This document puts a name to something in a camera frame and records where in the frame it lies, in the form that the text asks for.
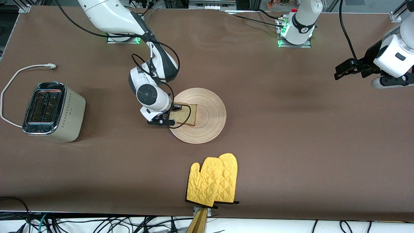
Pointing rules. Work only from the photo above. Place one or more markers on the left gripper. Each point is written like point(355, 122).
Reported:
point(368, 61)

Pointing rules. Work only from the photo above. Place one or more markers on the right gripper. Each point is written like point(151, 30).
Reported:
point(176, 106)

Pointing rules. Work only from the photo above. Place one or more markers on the slice of brown bread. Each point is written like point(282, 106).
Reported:
point(190, 115)

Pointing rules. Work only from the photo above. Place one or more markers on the round wooden plate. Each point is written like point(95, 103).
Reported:
point(208, 116)

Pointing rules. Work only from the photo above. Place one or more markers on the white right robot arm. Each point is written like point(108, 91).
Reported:
point(106, 16)

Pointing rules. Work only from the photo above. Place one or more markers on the cream and chrome toaster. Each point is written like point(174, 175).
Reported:
point(69, 110)

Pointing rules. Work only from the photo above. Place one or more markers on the small metal clamp plate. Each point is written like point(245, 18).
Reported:
point(210, 212)

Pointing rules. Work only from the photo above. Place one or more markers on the yellow quilted oven mitt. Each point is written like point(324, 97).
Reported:
point(230, 174)
point(203, 184)

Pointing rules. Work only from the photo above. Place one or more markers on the brown table cover sheet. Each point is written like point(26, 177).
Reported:
point(275, 129)

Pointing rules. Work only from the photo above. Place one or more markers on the brass coloured stand beam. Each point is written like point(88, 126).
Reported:
point(199, 223)

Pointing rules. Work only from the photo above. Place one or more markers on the grey metal box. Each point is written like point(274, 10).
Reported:
point(212, 4)

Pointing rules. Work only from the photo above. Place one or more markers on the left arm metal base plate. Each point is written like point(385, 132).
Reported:
point(305, 46)

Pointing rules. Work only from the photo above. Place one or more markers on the aluminium frame profile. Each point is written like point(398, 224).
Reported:
point(399, 11)
point(29, 5)

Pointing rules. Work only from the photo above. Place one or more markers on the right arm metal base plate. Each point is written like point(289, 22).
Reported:
point(124, 40)

